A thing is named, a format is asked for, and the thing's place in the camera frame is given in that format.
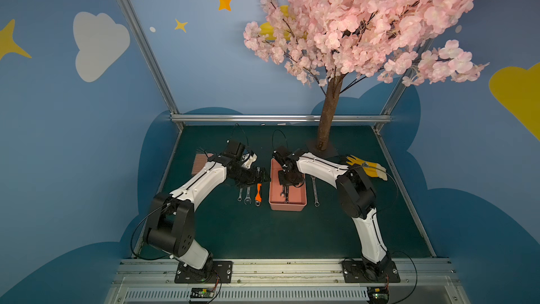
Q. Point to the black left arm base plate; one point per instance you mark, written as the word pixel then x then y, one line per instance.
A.
pixel 210 272

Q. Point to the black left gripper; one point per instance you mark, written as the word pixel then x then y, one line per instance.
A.
pixel 249 176

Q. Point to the green circuit board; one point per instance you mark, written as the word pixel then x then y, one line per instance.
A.
pixel 378 295
pixel 202 293

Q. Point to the right green circuit board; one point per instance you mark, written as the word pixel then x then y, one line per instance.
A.
pixel 378 295

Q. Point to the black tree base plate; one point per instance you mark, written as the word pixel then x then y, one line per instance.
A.
pixel 329 152

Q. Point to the orange handled adjustable wrench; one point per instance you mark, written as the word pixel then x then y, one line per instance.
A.
pixel 258 198

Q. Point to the aluminium front rail platform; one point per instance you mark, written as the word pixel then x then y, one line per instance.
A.
pixel 423 280

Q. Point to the aluminium corner post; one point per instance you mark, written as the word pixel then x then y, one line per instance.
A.
pixel 399 88
pixel 143 42

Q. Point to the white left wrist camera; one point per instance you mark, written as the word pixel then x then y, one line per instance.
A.
pixel 248 159

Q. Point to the pink hand brush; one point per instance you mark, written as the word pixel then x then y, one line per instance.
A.
pixel 200 160

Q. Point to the aluminium right corner post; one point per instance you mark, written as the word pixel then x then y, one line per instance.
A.
pixel 399 88

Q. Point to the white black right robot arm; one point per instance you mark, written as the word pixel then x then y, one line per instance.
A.
pixel 356 195

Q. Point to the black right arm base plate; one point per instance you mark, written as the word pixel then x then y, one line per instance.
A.
pixel 355 271

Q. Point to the pink artificial blossom tree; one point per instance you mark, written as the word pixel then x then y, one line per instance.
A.
pixel 322 41

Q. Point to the large silver combination wrench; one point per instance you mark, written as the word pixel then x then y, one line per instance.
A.
pixel 248 199

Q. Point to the aluminium back frame rail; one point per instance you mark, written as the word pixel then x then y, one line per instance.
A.
pixel 274 119

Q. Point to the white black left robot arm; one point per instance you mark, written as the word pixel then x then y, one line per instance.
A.
pixel 170 226

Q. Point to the yellow black work glove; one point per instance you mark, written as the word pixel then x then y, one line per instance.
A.
pixel 371 169

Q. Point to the pink plastic storage box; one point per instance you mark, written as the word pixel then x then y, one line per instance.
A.
pixel 297 196

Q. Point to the aluminium left corner post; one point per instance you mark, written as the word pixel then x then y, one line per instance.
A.
pixel 143 42

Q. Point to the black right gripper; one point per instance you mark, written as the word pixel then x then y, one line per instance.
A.
pixel 287 179

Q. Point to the left green circuit board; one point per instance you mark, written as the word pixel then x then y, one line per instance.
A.
pixel 202 293

